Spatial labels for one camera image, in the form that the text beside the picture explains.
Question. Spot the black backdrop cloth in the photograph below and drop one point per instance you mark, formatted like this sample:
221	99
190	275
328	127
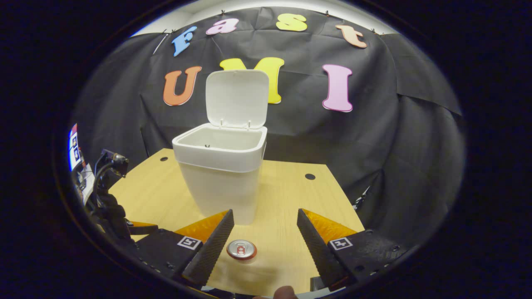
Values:
353	145

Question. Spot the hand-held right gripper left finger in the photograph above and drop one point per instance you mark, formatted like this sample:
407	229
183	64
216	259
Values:
210	249

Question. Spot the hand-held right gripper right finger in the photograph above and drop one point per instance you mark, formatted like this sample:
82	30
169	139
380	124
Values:
318	249

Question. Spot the silver red pop can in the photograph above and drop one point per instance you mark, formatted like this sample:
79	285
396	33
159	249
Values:
241	249

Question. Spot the wooden desktop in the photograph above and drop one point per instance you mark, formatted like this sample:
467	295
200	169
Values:
291	199

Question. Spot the white garbage bin lid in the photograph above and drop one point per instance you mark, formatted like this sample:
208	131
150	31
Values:
237	97

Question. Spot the white desktop garbage bin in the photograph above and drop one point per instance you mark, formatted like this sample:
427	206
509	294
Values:
220	187

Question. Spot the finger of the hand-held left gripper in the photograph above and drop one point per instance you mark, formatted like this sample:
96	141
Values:
143	228

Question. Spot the blue red wall poster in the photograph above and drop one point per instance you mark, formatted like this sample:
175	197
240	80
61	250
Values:
75	145

